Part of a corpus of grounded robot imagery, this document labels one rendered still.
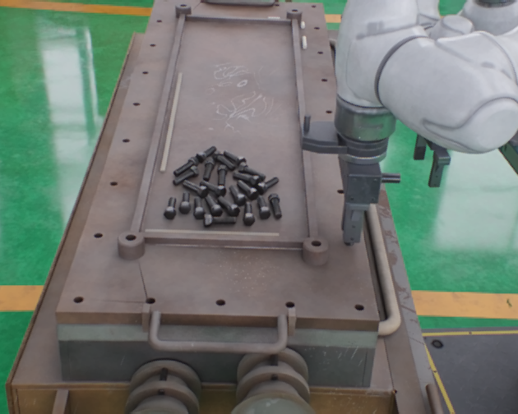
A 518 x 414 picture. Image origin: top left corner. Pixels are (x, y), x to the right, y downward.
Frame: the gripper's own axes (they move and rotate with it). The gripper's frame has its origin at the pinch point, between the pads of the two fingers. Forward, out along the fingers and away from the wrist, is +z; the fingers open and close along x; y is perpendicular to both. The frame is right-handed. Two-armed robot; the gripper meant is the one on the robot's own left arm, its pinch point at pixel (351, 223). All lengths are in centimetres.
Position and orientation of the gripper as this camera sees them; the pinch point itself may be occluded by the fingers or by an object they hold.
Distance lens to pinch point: 126.0
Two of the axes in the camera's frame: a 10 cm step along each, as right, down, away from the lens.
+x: 0.0, -5.5, 8.3
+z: -0.4, 8.3, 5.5
